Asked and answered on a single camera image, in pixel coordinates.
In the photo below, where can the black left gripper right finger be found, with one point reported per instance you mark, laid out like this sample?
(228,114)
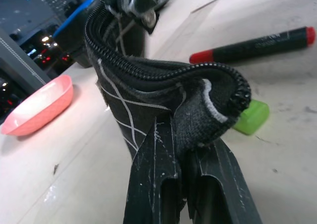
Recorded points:
(223,184)

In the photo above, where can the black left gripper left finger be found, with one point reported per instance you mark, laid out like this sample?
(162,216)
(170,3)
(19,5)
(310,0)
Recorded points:
(148,179)

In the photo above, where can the black grid pattern zipper pouch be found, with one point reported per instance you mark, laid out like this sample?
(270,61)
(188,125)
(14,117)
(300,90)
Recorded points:
(153,85)

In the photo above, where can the red capped black marker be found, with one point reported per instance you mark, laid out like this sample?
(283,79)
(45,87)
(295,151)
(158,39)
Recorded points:
(255,45)

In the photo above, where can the green eraser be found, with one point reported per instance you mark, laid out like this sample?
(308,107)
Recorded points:
(253,117)

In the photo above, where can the pink plastic tray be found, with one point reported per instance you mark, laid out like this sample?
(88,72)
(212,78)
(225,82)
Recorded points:
(40,107)

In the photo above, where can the blue edged black bin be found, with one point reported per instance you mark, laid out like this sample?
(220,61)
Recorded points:
(74,25)

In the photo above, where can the grey box with dotted line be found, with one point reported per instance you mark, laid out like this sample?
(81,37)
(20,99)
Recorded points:
(17,58)

